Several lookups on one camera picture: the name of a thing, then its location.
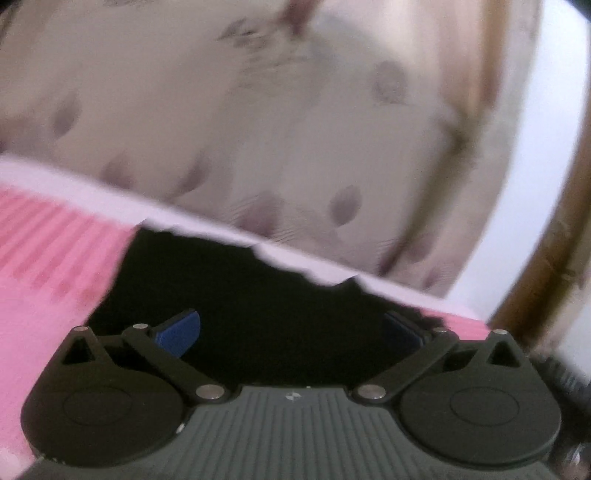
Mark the pink checked bed sheet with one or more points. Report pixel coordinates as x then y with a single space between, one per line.
41 258

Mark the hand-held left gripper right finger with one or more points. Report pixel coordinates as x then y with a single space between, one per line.
407 333

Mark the black cloth garment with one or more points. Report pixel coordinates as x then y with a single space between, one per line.
258 314

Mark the beige leaf print curtain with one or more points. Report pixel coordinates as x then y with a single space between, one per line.
231 115

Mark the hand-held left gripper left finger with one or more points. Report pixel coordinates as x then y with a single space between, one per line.
179 333

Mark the brown wooden door frame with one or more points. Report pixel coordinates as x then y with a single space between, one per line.
549 258

